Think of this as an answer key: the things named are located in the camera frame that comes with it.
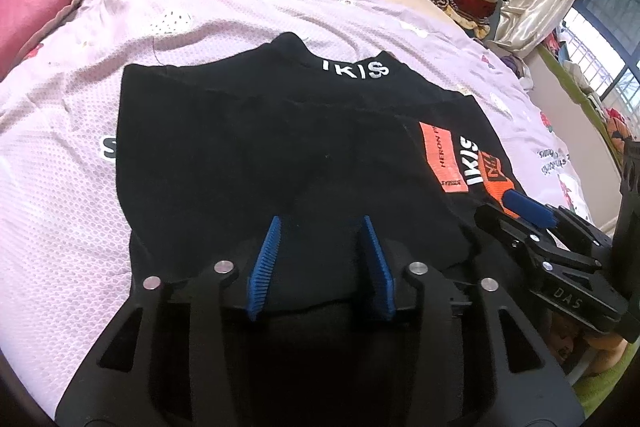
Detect black sweater orange cuffs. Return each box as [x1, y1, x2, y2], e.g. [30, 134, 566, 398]
[114, 31, 532, 427]

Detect pink strawberry bed sheet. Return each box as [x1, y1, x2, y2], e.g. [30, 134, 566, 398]
[1, 0, 589, 414]

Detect green window sill mat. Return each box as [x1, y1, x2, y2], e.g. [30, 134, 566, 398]
[536, 44, 623, 170]

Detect window with bars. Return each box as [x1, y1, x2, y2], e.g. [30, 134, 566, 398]
[563, 0, 639, 113]

